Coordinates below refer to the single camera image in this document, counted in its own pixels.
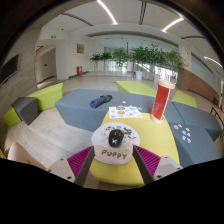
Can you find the folded dark blue umbrella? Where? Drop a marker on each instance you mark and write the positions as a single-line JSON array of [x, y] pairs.
[[100, 101]]

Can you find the wooden frame chair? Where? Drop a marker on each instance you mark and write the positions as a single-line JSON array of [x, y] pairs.
[[218, 115]]

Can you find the black wall screen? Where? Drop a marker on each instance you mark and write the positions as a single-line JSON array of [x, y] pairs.
[[8, 70]]

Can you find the lime green flat bench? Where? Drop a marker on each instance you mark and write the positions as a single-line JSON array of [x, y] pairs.
[[135, 87], [185, 99]]

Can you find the green exit sign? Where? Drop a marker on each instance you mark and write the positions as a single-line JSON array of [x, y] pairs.
[[53, 36]]

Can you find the red cylinder with wooden ends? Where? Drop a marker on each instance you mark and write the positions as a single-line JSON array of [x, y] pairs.
[[161, 100]]

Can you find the group of small stickers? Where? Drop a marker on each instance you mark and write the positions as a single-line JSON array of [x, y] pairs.
[[184, 133], [124, 102]]

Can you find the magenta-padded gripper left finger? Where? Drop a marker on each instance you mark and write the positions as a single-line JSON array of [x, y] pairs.
[[80, 163]]

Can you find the large lime green block seat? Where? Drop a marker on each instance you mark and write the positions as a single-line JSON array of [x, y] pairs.
[[48, 96]]

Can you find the round white printed mouse pad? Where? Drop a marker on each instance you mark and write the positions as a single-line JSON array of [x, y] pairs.
[[113, 155]]

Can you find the small lime green block seat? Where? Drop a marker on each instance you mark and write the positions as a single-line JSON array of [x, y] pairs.
[[9, 118]]

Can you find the black computer mouse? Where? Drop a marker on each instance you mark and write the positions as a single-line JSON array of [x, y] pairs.
[[116, 138]]

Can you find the group of ceiling strip lights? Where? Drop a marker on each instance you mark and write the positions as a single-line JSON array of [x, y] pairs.
[[108, 13]]

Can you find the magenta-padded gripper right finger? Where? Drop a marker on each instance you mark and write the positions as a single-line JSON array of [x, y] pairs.
[[150, 163]]

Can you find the red fire extinguisher box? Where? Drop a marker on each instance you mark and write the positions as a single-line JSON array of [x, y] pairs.
[[79, 71]]

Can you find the framed wall picture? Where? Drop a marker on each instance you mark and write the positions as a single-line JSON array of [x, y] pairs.
[[80, 48]]

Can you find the white sticker sheet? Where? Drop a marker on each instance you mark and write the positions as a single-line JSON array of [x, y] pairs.
[[125, 112]]

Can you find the group of potted plants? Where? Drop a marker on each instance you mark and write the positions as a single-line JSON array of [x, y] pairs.
[[140, 56]]

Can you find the long grey upholstered bench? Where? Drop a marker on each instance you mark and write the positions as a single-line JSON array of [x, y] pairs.
[[80, 113]]

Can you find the dark grey cube stool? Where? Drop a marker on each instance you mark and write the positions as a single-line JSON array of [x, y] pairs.
[[25, 110]]

